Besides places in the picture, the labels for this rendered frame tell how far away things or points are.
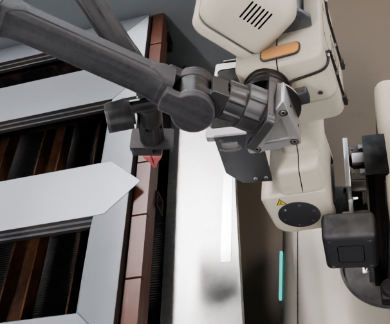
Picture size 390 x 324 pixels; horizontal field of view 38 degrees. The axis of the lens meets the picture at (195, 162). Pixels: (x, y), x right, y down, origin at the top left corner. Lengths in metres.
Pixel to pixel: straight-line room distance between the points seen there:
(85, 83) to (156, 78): 0.91
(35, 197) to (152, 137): 0.42
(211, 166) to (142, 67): 0.74
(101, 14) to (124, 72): 0.32
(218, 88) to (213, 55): 1.22
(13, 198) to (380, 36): 2.11
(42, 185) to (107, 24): 0.53
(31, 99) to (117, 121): 0.70
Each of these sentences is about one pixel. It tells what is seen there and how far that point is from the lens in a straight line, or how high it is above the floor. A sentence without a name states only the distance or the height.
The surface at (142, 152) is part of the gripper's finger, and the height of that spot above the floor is 0.98.
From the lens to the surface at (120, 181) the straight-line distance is 1.47.
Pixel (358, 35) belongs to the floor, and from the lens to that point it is 3.13.
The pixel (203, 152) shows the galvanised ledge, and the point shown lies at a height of 0.68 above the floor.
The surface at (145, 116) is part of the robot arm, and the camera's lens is 1.25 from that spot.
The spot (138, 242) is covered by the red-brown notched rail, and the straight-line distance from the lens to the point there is 1.36.
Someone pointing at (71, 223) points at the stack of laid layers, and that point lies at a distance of 1.47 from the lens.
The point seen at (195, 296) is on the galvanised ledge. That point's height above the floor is 0.68.
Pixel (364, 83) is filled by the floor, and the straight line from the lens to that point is 2.83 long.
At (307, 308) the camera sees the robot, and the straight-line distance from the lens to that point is 1.79.
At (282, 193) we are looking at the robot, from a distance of 1.36.
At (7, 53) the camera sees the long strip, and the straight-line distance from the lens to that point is 2.21.
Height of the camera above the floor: 1.87
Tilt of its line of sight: 45 degrees down
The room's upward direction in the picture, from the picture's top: 22 degrees counter-clockwise
